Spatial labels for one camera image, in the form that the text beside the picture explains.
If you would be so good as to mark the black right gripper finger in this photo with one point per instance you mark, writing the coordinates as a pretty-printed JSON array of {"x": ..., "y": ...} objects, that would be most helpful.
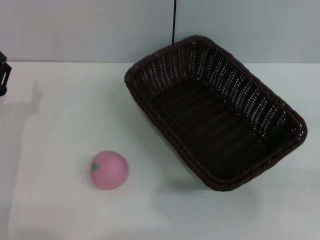
[{"x": 8, "y": 72}]

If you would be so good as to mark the pink toy peach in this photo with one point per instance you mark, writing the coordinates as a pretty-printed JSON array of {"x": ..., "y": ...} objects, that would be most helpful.
[{"x": 111, "y": 172}]

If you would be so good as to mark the dark brown woven basket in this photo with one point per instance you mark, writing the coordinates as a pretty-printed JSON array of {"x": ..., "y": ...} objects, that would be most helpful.
[{"x": 215, "y": 125}]

